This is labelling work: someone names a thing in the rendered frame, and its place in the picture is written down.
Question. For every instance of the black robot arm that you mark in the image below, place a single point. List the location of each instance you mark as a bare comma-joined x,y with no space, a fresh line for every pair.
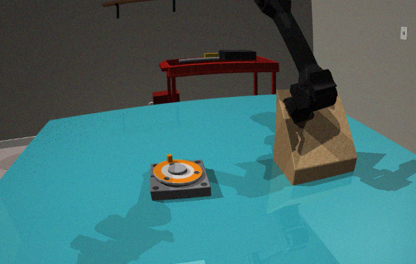
316,88

